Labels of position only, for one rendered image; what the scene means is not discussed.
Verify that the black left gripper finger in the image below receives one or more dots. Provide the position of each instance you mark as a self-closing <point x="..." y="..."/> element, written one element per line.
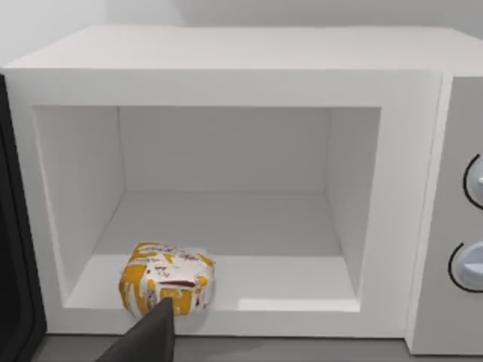
<point x="154" y="335"/>

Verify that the yellow and white food packet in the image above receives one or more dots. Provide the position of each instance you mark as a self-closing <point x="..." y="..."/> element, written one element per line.
<point x="166" y="275"/>

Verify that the black microwave door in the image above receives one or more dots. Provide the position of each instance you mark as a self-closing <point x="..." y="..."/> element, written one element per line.
<point x="15" y="226"/>

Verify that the pale blue microwave knob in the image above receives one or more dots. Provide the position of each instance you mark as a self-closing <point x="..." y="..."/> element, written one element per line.
<point x="469" y="265"/>
<point x="474" y="181"/>

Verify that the white microwave oven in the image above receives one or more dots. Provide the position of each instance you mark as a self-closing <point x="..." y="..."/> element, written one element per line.
<point x="241" y="151"/>

